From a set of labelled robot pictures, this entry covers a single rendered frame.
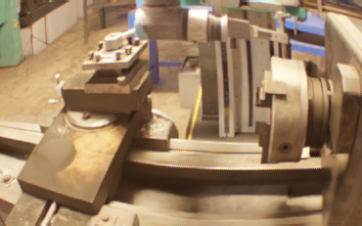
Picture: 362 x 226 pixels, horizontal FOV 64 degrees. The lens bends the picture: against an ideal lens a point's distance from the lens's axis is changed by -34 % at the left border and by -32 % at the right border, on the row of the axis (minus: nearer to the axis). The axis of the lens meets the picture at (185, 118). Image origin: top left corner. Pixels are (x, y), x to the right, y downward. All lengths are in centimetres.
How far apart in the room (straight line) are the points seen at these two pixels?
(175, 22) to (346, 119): 45
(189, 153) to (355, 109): 72
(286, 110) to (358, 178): 27
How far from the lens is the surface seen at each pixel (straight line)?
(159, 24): 85
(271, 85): 79
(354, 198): 81
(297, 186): 124
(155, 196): 122
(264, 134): 91
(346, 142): 70
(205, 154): 121
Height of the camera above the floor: 154
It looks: 31 degrees down
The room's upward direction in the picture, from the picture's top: 4 degrees counter-clockwise
